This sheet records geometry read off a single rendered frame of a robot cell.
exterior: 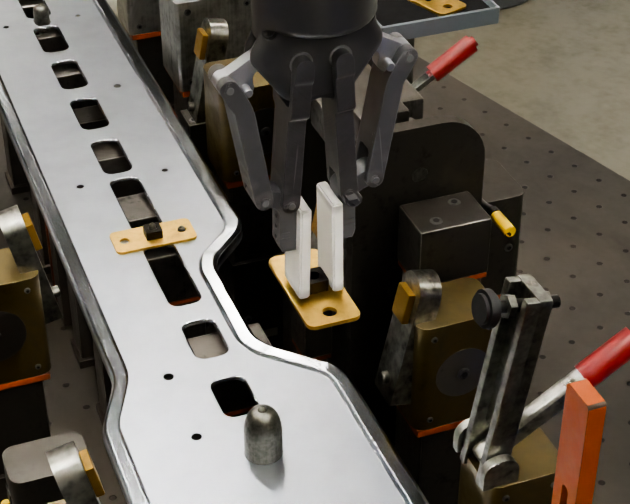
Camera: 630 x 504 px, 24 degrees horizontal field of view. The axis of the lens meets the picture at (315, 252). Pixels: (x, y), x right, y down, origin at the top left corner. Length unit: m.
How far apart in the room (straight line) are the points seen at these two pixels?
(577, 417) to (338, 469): 0.28
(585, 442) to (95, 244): 0.65
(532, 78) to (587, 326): 2.10
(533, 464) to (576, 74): 2.86
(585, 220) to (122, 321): 0.89
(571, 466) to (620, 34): 3.22
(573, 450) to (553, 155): 1.23
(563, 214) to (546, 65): 1.93
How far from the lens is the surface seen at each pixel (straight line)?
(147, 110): 1.71
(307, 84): 0.88
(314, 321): 0.95
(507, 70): 3.96
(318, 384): 1.30
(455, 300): 1.28
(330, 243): 0.96
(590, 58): 4.05
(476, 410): 1.13
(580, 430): 1.01
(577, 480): 1.03
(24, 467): 1.26
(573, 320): 1.89
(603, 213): 2.10
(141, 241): 1.48
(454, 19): 1.55
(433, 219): 1.29
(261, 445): 1.21
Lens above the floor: 1.84
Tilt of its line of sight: 35 degrees down
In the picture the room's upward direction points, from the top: straight up
